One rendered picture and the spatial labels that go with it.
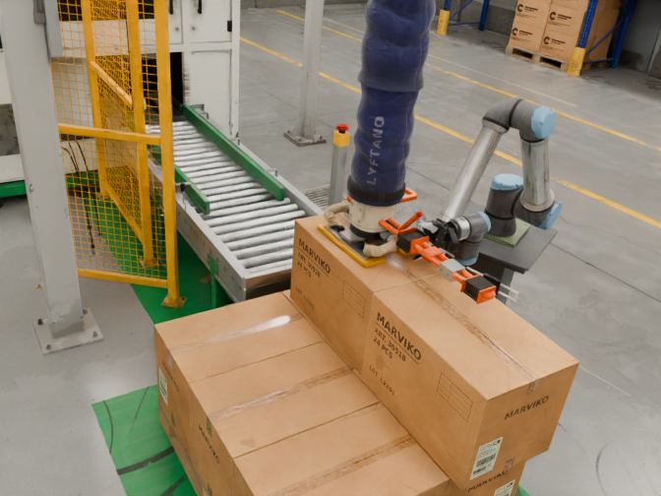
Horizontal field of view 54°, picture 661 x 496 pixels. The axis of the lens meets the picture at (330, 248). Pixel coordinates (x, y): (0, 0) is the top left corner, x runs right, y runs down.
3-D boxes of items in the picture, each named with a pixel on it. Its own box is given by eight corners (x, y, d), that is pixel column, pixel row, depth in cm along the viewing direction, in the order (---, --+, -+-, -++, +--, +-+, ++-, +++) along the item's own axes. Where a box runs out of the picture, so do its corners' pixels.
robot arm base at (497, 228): (485, 213, 331) (489, 196, 326) (520, 224, 323) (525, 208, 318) (471, 228, 317) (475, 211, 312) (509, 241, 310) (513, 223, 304)
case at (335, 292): (289, 296, 293) (294, 218, 274) (362, 278, 313) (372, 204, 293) (361, 377, 250) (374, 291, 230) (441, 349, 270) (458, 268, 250)
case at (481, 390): (360, 378, 250) (373, 292, 230) (440, 350, 269) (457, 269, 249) (461, 492, 206) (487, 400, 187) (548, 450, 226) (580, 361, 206)
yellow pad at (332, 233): (316, 228, 267) (317, 217, 264) (336, 223, 272) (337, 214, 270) (364, 269, 243) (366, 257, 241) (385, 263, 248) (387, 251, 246)
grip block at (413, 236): (393, 245, 240) (395, 231, 237) (414, 239, 245) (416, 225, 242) (408, 255, 234) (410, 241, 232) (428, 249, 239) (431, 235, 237)
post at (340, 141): (320, 281, 406) (333, 131, 356) (329, 279, 409) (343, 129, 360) (325, 287, 401) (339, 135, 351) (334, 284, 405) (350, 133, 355)
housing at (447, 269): (436, 273, 226) (439, 262, 223) (450, 268, 229) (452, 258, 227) (450, 282, 221) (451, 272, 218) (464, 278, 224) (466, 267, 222)
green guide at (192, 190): (110, 122, 463) (109, 109, 459) (125, 120, 468) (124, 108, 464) (192, 217, 349) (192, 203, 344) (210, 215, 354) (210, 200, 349)
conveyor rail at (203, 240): (108, 142, 469) (105, 117, 460) (115, 141, 472) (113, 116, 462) (241, 312, 304) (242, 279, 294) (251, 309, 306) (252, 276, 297)
